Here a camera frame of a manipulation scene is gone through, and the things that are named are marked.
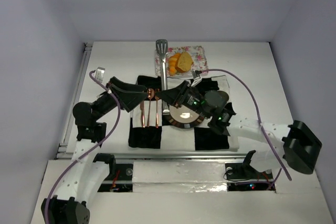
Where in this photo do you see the silver foil covered panel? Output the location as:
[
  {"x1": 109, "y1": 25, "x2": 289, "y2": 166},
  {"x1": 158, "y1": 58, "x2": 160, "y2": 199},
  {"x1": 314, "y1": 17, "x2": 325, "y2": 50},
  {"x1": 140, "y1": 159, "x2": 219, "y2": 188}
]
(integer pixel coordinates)
[{"x1": 132, "y1": 161, "x2": 227, "y2": 193}]

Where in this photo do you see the floral rectangular tray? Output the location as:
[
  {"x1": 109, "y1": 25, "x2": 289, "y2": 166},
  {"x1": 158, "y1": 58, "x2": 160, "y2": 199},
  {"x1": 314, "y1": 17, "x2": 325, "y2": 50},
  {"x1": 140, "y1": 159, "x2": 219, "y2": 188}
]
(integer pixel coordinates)
[{"x1": 166, "y1": 46, "x2": 208, "y2": 78}]

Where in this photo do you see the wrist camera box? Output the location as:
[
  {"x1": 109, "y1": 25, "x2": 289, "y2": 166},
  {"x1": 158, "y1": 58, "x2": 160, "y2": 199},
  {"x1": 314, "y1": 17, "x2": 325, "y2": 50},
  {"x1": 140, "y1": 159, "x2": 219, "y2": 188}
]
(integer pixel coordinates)
[
  {"x1": 94, "y1": 67, "x2": 106, "y2": 83},
  {"x1": 191, "y1": 70, "x2": 202, "y2": 87}
]

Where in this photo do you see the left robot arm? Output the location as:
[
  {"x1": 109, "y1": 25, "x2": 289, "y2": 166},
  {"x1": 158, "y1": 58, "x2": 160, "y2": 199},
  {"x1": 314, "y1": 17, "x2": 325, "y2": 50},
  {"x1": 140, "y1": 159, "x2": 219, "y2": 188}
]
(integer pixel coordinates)
[{"x1": 41, "y1": 77, "x2": 147, "y2": 223}]

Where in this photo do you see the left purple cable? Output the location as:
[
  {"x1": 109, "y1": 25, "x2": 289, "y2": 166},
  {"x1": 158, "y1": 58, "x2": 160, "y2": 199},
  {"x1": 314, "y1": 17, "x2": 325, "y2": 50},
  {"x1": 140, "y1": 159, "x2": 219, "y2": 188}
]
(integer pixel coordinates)
[{"x1": 43, "y1": 70, "x2": 122, "y2": 224}]

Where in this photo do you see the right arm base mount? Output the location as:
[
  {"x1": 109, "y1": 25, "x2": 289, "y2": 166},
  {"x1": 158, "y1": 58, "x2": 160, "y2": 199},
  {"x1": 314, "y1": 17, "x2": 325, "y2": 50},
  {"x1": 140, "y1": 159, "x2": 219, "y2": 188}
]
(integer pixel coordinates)
[{"x1": 223, "y1": 151, "x2": 276, "y2": 191}]

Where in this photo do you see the metal cup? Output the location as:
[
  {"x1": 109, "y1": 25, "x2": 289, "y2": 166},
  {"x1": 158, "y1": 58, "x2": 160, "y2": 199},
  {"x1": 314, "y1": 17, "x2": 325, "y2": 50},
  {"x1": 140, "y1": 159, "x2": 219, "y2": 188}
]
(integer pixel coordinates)
[{"x1": 218, "y1": 90, "x2": 229, "y2": 103}]

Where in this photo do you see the purple cable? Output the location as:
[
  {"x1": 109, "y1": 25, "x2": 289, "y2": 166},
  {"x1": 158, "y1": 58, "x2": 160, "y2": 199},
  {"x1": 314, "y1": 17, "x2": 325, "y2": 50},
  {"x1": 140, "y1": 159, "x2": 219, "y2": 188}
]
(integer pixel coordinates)
[
  {"x1": 196, "y1": 68, "x2": 292, "y2": 190},
  {"x1": 43, "y1": 70, "x2": 122, "y2": 224}
]

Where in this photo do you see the copper knife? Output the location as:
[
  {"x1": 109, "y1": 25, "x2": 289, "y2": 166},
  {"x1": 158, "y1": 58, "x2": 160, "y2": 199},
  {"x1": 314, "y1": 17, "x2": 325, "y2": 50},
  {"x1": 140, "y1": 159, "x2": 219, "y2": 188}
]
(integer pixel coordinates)
[{"x1": 140, "y1": 101, "x2": 145, "y2": 128}]

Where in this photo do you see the orange striped croissant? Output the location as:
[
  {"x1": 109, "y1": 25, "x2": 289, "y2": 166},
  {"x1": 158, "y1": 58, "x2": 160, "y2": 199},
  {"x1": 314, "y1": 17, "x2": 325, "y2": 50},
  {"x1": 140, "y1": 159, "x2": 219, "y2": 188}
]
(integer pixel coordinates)
[{"x1": 169, "y1": 52, "x2": 181, "y2": 76}]

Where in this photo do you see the copper spoon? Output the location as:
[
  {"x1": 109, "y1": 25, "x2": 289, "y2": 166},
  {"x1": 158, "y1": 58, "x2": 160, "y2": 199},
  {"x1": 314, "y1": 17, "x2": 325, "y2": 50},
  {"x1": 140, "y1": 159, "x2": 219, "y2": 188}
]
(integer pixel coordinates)
[{"x1": 146, "y1": 88, "x2": 155, "y2": 127}]

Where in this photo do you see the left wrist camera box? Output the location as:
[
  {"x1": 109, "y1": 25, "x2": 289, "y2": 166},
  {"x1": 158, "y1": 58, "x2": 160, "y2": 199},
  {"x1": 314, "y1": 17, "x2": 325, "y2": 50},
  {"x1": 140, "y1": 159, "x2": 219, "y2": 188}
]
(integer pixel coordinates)
[{"x1": 94, "y1": 67, "x2": 106, "y2": 83}]

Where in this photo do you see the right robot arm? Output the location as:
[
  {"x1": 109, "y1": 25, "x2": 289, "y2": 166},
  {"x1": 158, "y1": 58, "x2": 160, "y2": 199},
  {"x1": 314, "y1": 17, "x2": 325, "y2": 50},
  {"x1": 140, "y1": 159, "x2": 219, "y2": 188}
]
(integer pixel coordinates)
[{"x1": 157, "y1": 81, "x2": 322, "y2": 175}]

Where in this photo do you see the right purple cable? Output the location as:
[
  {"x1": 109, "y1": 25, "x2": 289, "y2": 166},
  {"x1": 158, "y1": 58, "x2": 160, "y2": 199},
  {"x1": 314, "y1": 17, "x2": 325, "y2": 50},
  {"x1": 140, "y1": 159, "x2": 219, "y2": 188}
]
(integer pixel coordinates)
[{"x1": 196, "y1": 68, "x2": 292, "y2": 190}]

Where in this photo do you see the copper fork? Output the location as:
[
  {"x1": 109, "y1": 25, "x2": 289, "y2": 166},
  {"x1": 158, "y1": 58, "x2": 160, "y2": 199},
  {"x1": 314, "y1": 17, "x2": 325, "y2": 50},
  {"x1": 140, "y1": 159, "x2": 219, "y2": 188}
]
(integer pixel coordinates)
[{"x1": 154, "y1": 88, "x2": 160, "y2": 129}]

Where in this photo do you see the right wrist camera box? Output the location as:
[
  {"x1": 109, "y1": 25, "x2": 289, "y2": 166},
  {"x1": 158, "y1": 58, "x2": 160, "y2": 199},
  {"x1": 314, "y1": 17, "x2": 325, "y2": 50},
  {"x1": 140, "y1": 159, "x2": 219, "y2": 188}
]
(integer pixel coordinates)
[{"x1": 191, "y1": 70, "x2": 202, "y2": 87}]

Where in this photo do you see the sliced bread loaf piece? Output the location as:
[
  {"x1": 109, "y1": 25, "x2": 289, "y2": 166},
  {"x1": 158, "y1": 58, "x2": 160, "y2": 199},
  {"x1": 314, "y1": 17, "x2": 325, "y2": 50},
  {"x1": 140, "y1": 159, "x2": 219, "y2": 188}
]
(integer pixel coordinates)
[{"x1": 175, "y1": 52, "x2": 193, "y2": 73}]

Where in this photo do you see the aluminium rail frame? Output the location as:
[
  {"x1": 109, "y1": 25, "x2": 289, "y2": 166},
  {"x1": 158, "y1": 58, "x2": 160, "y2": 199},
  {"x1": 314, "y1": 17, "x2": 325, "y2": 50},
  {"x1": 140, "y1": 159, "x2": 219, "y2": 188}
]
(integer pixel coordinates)
[{"x1": 55, "y1": 42, "x2": 305, "y2": 185}]

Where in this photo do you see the black white checkered placemat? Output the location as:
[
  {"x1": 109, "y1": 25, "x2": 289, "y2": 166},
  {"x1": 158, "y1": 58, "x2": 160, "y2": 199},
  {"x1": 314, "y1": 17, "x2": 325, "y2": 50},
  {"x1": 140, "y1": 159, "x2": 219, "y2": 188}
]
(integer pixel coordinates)
[{"x1": 128, "y1": 75, "x2": 239, "y2": 152}]

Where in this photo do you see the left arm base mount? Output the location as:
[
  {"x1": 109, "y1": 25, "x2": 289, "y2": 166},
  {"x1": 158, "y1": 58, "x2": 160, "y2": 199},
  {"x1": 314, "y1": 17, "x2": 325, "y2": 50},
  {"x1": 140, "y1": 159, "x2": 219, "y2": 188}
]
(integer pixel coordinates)
[{"x1": 93, "y1": 153, "x2": 133, "y2": 193}]

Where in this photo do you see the beige plate with dark rim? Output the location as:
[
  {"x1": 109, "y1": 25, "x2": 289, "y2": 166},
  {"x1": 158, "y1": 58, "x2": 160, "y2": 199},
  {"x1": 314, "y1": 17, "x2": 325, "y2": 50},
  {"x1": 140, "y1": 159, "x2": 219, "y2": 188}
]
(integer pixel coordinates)
[{"x1": 162, "y1": 106, "x2": 209, "y2": 129}]

